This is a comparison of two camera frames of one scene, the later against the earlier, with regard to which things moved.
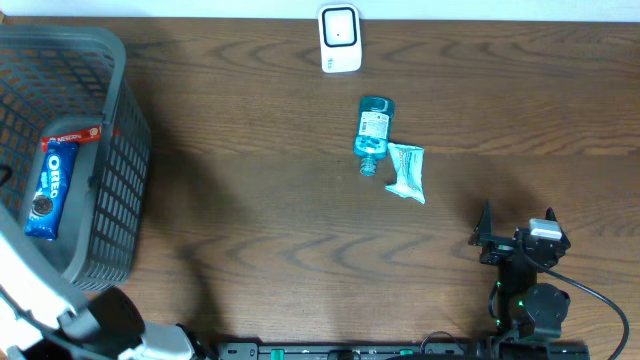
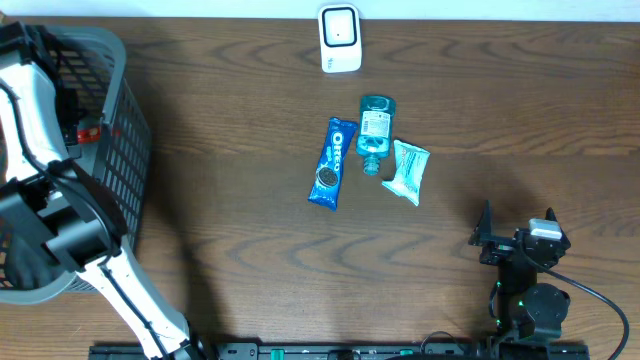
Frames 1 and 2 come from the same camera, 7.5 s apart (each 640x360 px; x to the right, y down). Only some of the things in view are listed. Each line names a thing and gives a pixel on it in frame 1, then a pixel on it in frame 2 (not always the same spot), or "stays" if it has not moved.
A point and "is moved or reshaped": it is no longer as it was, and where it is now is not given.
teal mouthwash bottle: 374,131 stays
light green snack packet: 408,162 stays
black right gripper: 498,250 stays
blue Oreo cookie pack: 44,215 is moved or reshaped
